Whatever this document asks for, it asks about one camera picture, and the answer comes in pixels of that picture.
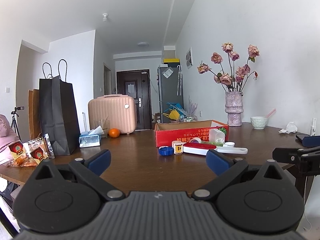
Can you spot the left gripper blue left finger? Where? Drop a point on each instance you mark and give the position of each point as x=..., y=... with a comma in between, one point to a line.
x=99, y=163

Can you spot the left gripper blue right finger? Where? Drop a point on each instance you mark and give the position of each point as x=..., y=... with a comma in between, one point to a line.
x=218, y=162

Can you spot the white jar lid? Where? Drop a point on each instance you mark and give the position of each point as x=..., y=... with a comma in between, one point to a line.
x=229, y=144

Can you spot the clear plastic jar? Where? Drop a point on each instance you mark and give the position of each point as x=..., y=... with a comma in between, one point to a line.
x=216, y=136

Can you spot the small beige cube box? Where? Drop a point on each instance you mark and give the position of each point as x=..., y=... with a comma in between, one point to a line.
x=178, y=147

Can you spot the blue gear lid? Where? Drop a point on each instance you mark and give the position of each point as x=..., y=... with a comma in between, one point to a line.
x=166, y=151

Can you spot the blue tissue pack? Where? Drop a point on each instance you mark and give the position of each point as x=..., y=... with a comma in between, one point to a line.
x=91, y=138

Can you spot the orange fruit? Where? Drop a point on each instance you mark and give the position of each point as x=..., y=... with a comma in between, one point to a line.
x=114, y=133

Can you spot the crumpled white tissue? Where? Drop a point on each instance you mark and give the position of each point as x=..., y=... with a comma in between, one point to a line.
x=290, y=128

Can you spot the clear glass cup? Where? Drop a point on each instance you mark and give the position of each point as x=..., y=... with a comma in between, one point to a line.
x=103, y=127

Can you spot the pale green bowl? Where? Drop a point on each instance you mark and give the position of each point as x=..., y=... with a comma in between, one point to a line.
x=259, y=122

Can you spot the pink textured vase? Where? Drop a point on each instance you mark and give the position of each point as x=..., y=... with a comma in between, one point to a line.
x=234, y=108

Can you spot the pink suitcase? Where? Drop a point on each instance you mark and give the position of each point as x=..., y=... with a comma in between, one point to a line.
x=119, y=110

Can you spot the red cardboard box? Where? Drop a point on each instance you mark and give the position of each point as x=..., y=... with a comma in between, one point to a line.
x=165, y=134

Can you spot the black paper bag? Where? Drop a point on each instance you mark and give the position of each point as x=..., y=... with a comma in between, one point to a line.
x=58, y=115

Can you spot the blue yellow toy pile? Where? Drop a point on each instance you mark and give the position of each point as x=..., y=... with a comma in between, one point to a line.
x=175, y=112

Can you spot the red gold snack packets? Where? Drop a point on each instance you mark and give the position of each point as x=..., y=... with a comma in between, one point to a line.
x=31, y=153

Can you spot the dried pink roses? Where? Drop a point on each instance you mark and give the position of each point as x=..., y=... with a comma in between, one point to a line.
x=232, y=79

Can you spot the dark brown entrance door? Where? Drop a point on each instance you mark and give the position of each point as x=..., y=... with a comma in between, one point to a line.
x=136, y=84

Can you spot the grey refrigerator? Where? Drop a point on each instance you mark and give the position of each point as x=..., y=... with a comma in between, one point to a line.
x=169, y=88

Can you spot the person in pink jacket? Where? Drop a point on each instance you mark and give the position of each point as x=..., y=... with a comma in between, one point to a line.
x=7, y=137

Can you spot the yellow box on fridge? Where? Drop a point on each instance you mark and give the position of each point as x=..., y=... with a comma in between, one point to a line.
x=165, y=61

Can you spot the ceiling lamp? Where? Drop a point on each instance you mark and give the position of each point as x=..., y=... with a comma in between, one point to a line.
x=143, y=44

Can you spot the ceiling sprinkler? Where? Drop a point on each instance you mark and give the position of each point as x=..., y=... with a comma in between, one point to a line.
x=105, y=16

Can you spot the camera tripod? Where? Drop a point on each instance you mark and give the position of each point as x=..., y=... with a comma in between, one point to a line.
x=15, y=115

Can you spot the wall picture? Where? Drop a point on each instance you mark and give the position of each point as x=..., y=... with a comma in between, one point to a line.
x=189, y=58

